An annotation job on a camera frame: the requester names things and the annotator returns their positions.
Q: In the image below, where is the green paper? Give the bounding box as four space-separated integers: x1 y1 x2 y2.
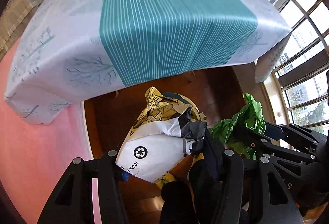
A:
209 93 266 160

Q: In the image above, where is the white black yellow bag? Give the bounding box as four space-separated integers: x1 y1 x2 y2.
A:
115 87 207 187

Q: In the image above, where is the window metal grille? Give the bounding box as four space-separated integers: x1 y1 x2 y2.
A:
264 0 328 134

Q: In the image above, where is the white lace-covered cabinet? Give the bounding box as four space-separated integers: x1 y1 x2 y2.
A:
1 0 44 58

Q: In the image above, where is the pink bed blanket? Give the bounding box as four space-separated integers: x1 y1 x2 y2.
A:
0 39 100 224

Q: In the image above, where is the tree-print tablecloth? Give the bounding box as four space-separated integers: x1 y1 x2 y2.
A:
3 0 291 124

